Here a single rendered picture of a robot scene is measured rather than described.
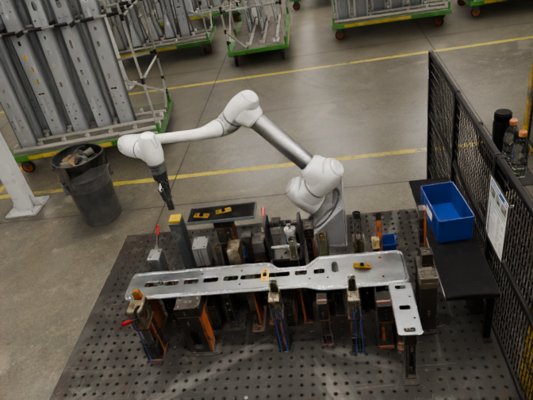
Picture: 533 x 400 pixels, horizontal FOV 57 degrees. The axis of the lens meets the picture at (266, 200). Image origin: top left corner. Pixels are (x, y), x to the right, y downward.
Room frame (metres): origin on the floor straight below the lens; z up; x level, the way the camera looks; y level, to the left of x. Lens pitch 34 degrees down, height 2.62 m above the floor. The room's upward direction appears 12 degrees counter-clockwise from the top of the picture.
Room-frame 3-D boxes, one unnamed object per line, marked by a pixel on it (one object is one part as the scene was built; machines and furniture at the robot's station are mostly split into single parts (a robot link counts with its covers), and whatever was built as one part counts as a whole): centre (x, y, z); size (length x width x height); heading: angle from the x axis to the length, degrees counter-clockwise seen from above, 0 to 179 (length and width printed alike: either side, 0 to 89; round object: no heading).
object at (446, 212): (1.86, -0.85, 1.10); 0.30 x 0.17 x 0.13; 175
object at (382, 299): (1.50, -0.42, 0.84); 0.11 x 0.10 x 0.28; 170
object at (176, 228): (2.20, 0.50, 0.92); 0.08 x 0.08 x 0.44; 80
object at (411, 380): (1.30, -0.46, 0.84); 0.11 x 0.06 x 0.29; 170
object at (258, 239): (1.98, 0.08, 0.89); 0.13 x 0.11 x 0.38; 170
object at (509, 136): (1.68, -1.03, 1.53); 0.06 x 0.06 x 0.20
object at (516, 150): (1.58, -1.01, 1.53); 0.06 x 0.06 x 0.20
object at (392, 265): (1.78, 0.10, 1.00); 1.38 x 0.22 x 0.02; 80
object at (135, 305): (1.70, 0.69, 0.88); 0.15 x 0.11 x 0.36; 170
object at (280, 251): (1.96, -0.05, 0.94); 0.18 x 0.13 x 0.49; 80
